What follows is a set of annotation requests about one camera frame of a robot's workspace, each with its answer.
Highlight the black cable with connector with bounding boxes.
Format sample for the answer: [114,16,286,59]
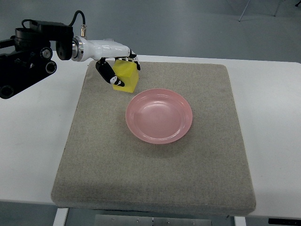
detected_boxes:
[68,10,88,40]

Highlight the yellow block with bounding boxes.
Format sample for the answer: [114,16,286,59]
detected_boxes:
[112,60,139,93]

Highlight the pink plate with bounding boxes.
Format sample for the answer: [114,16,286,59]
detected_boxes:
[125,89,193,145]

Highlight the grey metal base plate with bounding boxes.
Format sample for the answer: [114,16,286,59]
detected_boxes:
[94,214,212,226]

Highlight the black label plate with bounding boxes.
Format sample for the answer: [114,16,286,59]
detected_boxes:
[268,218,301,226]

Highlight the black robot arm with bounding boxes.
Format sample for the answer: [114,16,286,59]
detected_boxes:
[0,19,73,99]

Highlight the white table leg right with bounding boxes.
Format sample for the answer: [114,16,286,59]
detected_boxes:
[234,217,246,226]

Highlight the white table leg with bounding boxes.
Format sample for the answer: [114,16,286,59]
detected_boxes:
[53,208,69,226]
[234,217,246,226]

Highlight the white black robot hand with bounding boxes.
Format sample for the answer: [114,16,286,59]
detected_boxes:
[71,37,141,87]

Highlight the metal chair legs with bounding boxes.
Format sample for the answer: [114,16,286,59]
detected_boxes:
[238,0,301,22]

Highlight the beige square cushion mat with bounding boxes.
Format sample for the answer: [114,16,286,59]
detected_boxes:
[51,61,256,216]

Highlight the white table leg left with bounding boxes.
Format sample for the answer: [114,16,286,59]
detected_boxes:
[53,208,69,226]

